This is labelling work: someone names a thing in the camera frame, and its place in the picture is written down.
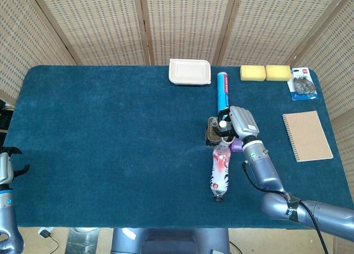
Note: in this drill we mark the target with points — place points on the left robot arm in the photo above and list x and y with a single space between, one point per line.
7 218

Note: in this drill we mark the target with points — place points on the clear test tube white cap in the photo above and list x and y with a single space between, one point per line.
222 124

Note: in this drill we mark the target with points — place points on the purple box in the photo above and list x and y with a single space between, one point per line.
236 146

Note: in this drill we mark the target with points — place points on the blue cylindrical tube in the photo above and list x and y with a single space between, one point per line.
222 90

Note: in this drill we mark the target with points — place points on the kraft spiral notebook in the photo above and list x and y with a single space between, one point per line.
307 136

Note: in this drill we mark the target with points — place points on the grey robot torso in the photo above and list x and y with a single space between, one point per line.
171 241

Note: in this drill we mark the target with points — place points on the blue table cloth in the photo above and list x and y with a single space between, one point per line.
110 140

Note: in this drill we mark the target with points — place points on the blue blister pack of clips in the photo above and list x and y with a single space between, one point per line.
302 83

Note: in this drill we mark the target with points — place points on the beige lidded food container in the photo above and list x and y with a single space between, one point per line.
190 72

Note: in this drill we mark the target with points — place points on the luncheon meat can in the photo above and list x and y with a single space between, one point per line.
211 133

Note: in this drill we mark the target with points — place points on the yellow sponge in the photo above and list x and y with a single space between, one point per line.
252 72
278 72

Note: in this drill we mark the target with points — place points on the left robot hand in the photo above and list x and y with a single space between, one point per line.
5 168

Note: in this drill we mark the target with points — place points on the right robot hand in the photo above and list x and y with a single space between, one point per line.
244 122

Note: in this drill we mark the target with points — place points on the woven folding screen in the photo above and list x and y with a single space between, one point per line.
179 24

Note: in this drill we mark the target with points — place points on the plastic bottle white red label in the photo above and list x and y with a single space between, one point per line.
219 171

